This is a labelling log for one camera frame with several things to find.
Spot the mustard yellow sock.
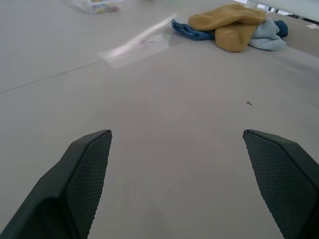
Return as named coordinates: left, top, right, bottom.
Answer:
left=187, top=3, right=267, bottom=53

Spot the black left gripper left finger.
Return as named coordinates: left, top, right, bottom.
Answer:
left=0, top=129, right=113, bottom=239

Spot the light blue sock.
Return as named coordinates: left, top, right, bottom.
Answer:
left=248, top=17, right=287, bottom=52

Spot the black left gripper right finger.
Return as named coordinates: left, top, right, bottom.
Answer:
left=243, top=129, right=319, bottom=239

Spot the clear plastic container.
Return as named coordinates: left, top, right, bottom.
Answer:
left=70, top=0, right=124, bottom=14

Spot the dark blue sock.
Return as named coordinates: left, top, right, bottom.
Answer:
left=170, top=18, right=289, bottom=41

